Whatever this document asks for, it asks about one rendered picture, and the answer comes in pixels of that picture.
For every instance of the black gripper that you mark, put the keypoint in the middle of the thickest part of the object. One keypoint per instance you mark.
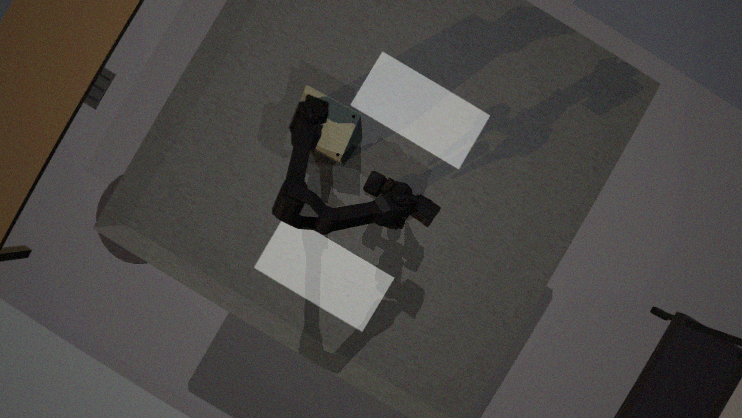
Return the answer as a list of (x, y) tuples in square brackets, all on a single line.
[(374, 184)]

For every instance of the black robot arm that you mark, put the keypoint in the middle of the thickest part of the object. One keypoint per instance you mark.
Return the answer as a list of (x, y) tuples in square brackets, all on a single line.
[(389, 210)]

